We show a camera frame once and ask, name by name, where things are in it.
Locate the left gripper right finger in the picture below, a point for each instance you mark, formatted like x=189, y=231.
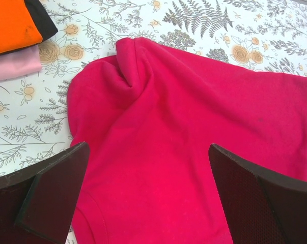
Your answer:
x=260, y=205

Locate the folded black t shirt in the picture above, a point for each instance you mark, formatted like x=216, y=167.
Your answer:
x=41, y=19

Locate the magenta t shirt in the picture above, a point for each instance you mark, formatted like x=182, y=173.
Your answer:
x=149, y=114

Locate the folded pink t shirt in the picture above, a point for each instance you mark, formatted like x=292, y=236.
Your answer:
x=20, y=63

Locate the folded orange t shirt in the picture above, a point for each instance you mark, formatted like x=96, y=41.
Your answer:
x=17, y=29

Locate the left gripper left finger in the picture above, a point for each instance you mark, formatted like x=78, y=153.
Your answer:
x=37, y=203

